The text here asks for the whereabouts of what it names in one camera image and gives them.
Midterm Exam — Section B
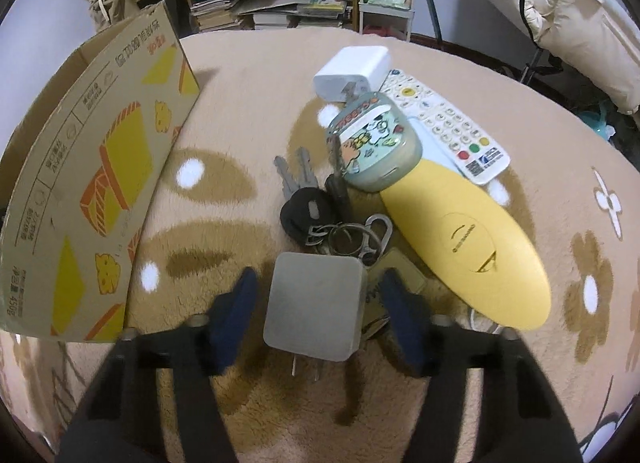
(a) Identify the stack of books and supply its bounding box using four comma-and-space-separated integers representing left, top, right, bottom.
189, 0, 351, 34

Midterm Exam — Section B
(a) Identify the black metal stand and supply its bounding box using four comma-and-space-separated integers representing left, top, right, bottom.
517, 43, 563, 88

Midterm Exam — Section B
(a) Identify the printed cardboard box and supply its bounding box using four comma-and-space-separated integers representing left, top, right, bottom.
0, 0, 201, 344

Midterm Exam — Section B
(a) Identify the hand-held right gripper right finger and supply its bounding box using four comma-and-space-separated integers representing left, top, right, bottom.
377, 269, 586, 463

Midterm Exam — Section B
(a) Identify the white square charger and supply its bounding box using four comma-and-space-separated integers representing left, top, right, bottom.
263, 251, 370, 384

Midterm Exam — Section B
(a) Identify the teal plastic object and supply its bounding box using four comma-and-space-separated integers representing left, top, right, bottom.
580, 103, 618, 144

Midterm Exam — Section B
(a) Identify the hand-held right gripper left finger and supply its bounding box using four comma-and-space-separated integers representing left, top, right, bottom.
55, 267, 261, 463

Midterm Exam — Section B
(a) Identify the white cable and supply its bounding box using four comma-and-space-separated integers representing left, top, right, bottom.
470, 310, 506, 336

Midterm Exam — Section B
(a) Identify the white device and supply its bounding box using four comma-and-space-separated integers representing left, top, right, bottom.
410, 115, 512, 208

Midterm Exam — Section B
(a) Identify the white remote control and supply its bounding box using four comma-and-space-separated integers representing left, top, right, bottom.
378, 69, 511, 186

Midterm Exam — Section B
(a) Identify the beige floral rug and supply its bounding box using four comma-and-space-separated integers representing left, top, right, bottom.
0, 25, 640, 463

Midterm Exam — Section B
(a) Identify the cartoon print earbud case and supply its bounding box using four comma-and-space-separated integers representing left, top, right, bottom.
325, 91, 425, 194

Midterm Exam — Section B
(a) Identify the white power adapter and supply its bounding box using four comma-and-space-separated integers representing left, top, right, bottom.
313, 46, 391, 104

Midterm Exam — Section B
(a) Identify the key bunch with black fob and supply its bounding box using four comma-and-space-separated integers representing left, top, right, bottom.
273, 147, 428, 341

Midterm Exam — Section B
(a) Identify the yellow oval case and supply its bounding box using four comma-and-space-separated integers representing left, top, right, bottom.
380, 155, 552, 331

